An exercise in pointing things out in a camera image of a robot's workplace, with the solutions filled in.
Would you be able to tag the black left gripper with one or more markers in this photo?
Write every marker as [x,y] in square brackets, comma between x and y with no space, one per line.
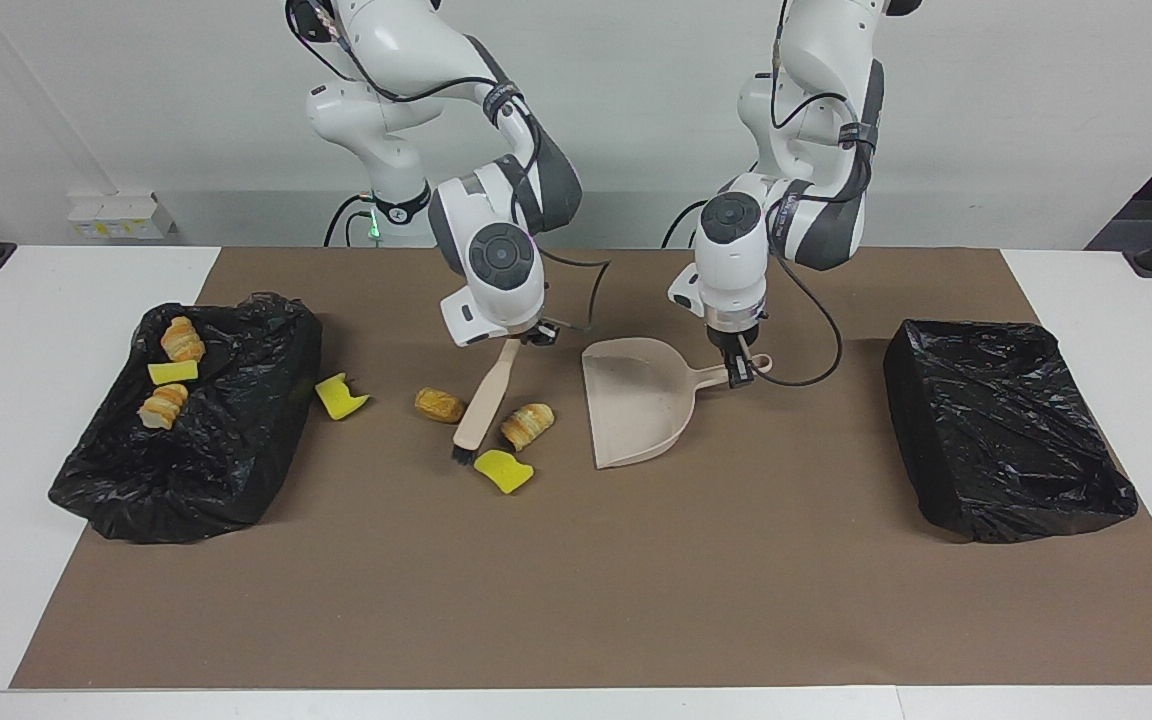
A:
[734,338]

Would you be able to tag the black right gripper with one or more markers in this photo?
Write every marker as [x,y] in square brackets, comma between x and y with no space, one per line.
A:
[538,336]

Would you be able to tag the beige hand brush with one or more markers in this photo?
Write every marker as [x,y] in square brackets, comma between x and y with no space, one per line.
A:
[486,395]

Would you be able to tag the golden croissant toy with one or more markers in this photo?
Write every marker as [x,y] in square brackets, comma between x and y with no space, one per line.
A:
[528,427]
[164,407]

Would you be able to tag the beige plastic dustpan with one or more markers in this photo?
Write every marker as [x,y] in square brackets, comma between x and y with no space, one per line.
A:
[636,410]

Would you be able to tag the round brown bread roll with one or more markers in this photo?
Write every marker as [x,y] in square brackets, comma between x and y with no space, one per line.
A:
[440,405]

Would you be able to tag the yellow sponge with green backing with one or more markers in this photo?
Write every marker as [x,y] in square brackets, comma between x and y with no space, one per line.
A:
[504,472]

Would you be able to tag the notched yellow sponge piece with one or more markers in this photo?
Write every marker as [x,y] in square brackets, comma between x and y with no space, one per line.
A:
[338,400]

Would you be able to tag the pale flaky pastry piece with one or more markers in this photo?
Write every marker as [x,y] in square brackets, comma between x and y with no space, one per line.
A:
[183,340]

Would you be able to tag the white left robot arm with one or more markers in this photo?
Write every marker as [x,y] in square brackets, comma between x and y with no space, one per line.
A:
[731,260]

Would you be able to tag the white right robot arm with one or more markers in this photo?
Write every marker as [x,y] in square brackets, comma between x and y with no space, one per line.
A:
[501,260]

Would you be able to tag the boxy black bag bin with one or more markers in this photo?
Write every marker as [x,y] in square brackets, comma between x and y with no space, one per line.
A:
[1006,430]

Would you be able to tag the crumpled black bag bin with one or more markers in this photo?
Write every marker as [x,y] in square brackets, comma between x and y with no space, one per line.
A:
[226,460]

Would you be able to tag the brown table mat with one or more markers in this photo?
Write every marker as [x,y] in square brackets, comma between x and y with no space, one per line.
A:
[576,620]

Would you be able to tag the white wall box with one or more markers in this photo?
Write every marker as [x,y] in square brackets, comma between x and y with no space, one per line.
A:
[121,218]

